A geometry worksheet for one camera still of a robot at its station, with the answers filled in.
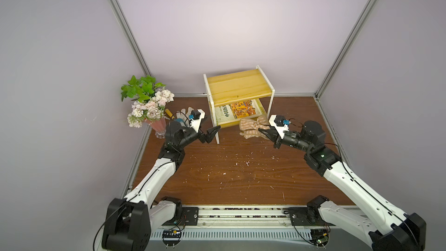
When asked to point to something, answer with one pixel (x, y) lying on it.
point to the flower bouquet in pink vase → (149, 108)
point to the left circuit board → (171, 237)
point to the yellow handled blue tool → (171, 114)
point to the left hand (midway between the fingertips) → (213, 121)
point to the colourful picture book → (234, 111)
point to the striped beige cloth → (250, 128)
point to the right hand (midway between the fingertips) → (264, 121)
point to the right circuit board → (320, 237)
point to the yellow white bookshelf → (238, 94)
